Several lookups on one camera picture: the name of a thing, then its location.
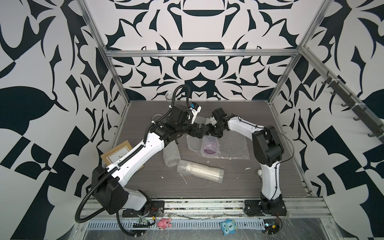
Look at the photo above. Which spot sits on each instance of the bubble-wrapped cylinder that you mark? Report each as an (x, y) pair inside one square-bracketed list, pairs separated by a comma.
[(187, 168)]

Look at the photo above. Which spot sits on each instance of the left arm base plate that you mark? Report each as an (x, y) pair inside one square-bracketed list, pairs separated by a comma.
[(155, 208)]

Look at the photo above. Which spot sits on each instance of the left circuit board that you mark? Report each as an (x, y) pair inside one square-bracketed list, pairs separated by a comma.
[(144, 223)]

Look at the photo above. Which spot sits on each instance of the bubble-wrapped roll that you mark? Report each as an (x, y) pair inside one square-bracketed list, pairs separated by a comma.
[(171, 155)]

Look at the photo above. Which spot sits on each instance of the blue toy figure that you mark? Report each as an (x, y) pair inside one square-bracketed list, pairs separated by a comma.
[(228, 227)]

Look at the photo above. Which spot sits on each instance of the right circuit board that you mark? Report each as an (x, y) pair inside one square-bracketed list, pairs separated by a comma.
[(272, 227)]

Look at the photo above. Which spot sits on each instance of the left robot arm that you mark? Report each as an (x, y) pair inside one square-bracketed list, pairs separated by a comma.
[(108, 191)]

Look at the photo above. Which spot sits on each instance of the bubble-wrapped purple item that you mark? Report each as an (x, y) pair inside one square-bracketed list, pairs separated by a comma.
[(211, 139)]

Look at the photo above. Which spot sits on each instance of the pink toy figure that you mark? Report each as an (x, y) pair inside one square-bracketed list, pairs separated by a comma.
[(163, 224)]

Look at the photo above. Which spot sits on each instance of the purple blue glass vase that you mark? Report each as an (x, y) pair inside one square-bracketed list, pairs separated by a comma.
[(210, 149)]

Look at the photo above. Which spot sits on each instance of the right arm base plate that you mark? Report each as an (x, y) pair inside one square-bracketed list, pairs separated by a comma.
[(253, 207)]

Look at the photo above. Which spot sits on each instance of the white perforated cable duct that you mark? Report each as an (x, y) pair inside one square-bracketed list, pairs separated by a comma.
[(185, 224)]

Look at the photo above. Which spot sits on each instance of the circuit board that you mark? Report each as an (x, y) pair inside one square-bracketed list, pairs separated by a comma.
[(272, 227), (144, 223)]

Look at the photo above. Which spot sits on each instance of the white alarm clock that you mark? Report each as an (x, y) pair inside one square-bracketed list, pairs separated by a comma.
[(260, 175)]

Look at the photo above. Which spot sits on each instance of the wooden picture frame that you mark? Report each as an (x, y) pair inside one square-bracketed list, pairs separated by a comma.
[(116, 153)]

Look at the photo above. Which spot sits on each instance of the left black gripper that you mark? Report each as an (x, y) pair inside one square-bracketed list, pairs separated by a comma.
[(200, 131)]

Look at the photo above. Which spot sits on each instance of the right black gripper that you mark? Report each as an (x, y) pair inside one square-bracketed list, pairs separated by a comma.
[(217, 134)]

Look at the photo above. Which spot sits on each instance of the clear glass vase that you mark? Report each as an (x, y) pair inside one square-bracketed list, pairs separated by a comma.
[(170, 97)]

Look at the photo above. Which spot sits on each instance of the bubble wrap around vase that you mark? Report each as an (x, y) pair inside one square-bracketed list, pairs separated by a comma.
[(233, 146)]

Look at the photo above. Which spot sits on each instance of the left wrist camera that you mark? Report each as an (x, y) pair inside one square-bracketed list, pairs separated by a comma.
[(195, 110)]

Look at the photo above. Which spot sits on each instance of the black hook rail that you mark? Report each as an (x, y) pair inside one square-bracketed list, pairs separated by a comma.
[(352, 102)]

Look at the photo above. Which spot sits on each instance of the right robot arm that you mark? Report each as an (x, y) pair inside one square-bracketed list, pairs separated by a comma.
[(268, 151)]

